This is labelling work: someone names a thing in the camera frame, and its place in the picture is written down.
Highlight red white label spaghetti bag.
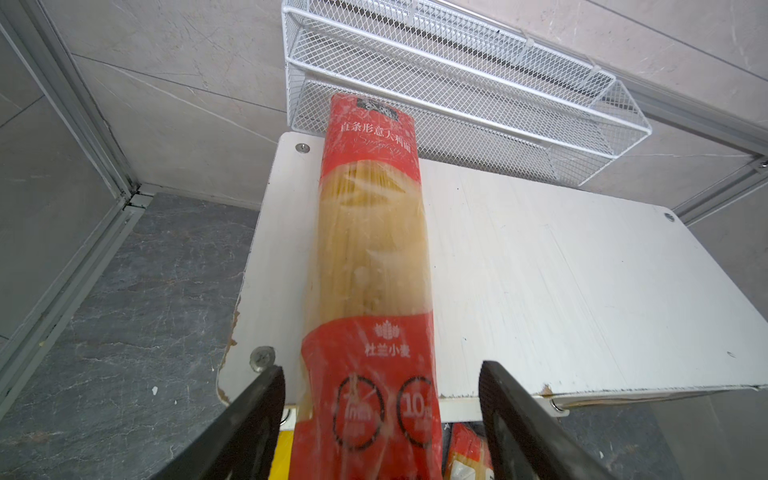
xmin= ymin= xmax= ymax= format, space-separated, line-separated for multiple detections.
xmin=443 ymin=423 xmax=495 ymax=480

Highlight white two-tier shelf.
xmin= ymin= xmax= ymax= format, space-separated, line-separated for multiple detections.
xmin=215 ymin=131 xmax=768 ymax=424

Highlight white wire mesh basket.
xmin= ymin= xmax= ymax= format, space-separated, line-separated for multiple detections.
xmin=281 ymin=1 xmax=652 ymax=187

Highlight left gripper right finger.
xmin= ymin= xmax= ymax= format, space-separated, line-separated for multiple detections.
xmin=478 ymin=361 xmax=613 ymax=479

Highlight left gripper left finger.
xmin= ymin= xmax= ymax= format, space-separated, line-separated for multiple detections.
xmin=154 ymin=366 xmax=286 ymax=479

